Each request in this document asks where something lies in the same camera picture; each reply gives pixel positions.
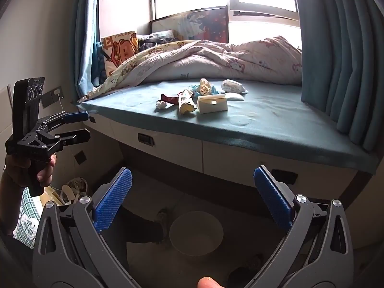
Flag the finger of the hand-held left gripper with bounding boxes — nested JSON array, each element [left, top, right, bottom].
[[39, 111, 90, 130], [56, 128, 91, 147]]

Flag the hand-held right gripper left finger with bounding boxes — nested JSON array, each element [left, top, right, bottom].
[[32, 167, 141, 288]]

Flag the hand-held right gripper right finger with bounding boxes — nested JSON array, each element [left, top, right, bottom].
[[246, 165, 354, 288]]

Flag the round white bin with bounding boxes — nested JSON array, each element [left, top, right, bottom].
[[169, 211, 224, 257]]

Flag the beige paper bag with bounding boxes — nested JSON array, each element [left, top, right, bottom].
[[178, 91, 197, 117]]

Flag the white cardboard box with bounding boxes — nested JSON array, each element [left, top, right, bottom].
[[196, 94, 228, 114]]

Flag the blue wrapper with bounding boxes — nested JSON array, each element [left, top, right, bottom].
[[188, 84, 221, 97]]

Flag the person's left forearm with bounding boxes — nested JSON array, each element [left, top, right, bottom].
[[0, 168, 24, 237]]

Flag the person's left hand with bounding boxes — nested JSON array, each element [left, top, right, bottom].
[[4, 154, 57, 189]]

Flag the person's right hand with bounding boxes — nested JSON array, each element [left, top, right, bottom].
[[197, 277, 223, 288]]

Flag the beige plastic bag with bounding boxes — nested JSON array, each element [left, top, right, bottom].
[[45, 178, 89, 207]]

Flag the green plaid cloth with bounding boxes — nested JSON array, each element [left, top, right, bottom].
[[12, 186, 42, 249]]

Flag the orange cartoon pillow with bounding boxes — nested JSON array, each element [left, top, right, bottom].
[[101, 31, 139, 78]]

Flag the blue mattress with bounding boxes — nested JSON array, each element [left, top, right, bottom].
[[76, 78, 380, 175]]

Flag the blue window curtain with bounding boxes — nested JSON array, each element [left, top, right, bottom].
[[76, 0, 102, 96], [295, 0, 384, 153]]

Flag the dark clothes pile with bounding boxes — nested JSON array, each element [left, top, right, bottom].
[[138, 34, 180, 52]]

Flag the white printed packet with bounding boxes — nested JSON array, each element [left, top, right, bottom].
[[221, 79, 247, 94]]

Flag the cartoon printed quilt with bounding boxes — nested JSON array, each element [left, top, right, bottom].
[[78, 36, 303, 102]]

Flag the cartoon printed board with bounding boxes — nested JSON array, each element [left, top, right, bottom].
[[150, 6, 229, 44]]

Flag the wall socket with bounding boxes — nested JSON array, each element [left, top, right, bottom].
[[40, 86, 64, 109]]

